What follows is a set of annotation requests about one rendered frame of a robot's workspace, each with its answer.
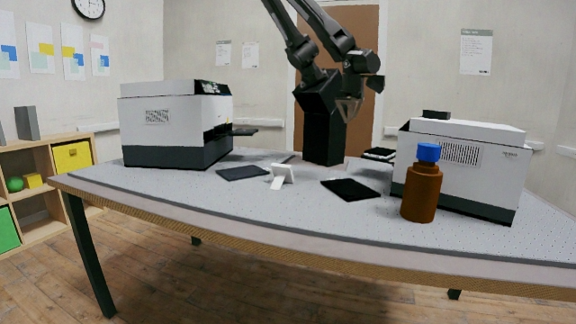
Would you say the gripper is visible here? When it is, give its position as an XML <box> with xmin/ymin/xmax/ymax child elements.
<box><xmin>336</xmin><ymin>73</ymin><xmax>365</xmax><ymax>123</ymax></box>

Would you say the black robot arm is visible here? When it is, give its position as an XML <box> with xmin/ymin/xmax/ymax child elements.
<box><xmin>261</xmin><ymin>0</ymin><xmax>385</xmax><ymax>95</ymax></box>

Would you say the brown bottle with blue cap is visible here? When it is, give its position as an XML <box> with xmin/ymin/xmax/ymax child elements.
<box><xmin>400</xmin><ymin>143</ymin><xmax>444</xmax><ymax>224</ymax></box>

